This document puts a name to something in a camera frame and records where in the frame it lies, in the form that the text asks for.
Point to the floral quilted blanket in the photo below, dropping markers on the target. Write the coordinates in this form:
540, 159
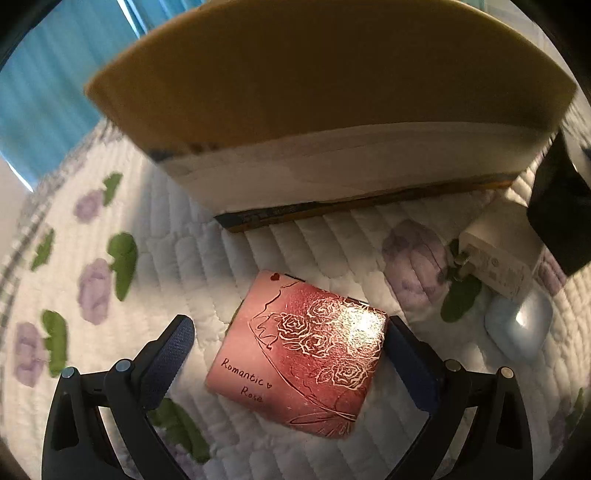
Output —
138, 277

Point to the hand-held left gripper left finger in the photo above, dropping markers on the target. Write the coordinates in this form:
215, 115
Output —
165, 360

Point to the white power adapter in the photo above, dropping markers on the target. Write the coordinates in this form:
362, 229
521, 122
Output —
496, 261

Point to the light blue earbud case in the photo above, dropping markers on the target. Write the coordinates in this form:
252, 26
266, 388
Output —
519, 323

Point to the cardboard box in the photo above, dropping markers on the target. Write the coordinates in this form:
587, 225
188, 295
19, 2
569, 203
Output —
323, 110

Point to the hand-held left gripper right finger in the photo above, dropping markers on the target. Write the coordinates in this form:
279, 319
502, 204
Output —
411, 369

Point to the pink rose-print compact case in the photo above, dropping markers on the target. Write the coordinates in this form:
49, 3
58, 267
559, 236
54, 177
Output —
300, 355

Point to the teal curtain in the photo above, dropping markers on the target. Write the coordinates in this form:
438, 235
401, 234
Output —
51, 78

